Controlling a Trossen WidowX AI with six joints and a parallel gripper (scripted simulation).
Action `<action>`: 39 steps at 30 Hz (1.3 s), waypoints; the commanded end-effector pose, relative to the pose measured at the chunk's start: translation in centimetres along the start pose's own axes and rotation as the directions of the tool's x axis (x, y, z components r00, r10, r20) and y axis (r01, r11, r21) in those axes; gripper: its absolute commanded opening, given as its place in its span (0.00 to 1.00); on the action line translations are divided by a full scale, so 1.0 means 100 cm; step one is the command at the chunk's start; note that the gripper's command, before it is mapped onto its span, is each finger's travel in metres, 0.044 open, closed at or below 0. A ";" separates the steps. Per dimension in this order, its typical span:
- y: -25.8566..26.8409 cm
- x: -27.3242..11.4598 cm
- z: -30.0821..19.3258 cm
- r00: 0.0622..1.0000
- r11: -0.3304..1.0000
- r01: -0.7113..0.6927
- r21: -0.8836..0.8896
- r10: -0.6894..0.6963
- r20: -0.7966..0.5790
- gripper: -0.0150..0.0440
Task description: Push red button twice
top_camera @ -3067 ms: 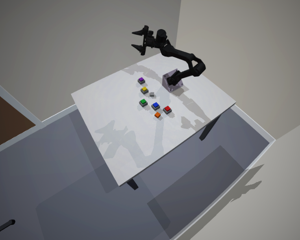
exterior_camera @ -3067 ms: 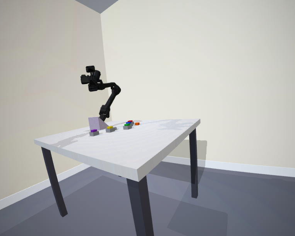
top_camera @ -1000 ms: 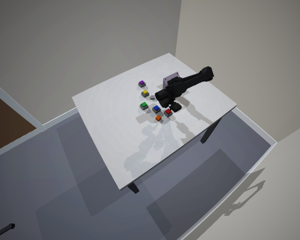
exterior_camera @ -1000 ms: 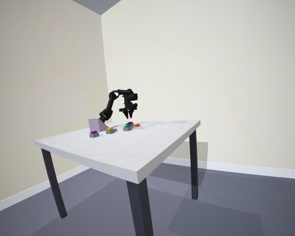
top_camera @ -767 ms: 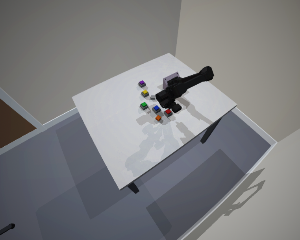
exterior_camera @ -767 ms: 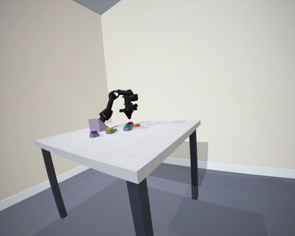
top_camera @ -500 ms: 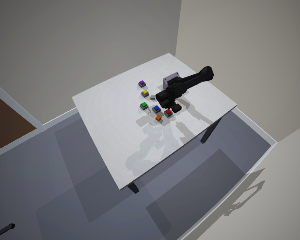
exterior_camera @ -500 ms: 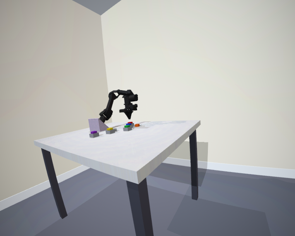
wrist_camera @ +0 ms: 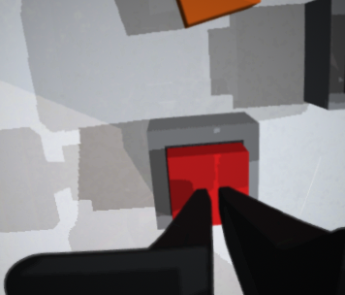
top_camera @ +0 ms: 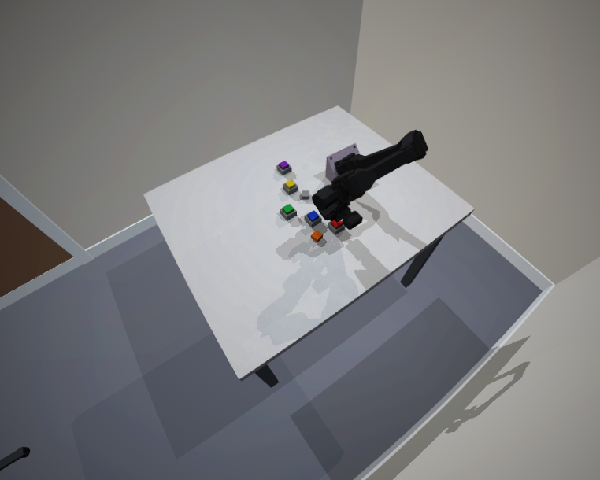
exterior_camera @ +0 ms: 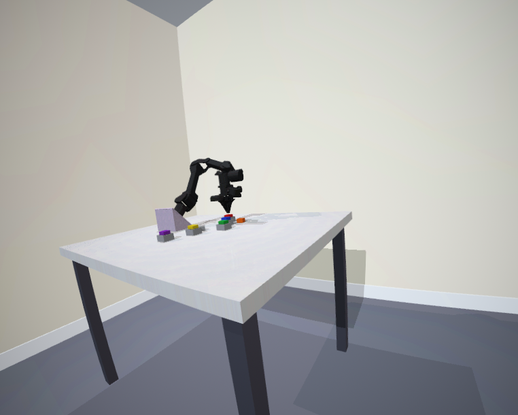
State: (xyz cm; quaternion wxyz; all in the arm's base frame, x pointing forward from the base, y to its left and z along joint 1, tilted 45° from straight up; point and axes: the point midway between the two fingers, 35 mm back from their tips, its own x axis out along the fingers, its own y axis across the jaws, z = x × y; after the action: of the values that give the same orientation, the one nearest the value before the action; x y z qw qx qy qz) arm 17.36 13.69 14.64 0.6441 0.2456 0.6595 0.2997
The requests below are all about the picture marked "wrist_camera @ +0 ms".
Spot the red push button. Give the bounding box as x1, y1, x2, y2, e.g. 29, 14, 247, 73
146, 112, 260, 230

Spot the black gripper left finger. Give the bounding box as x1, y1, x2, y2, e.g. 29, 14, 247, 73
4, 188, 214, 295

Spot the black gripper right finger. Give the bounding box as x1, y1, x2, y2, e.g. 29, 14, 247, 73
218, 186, 345, 295

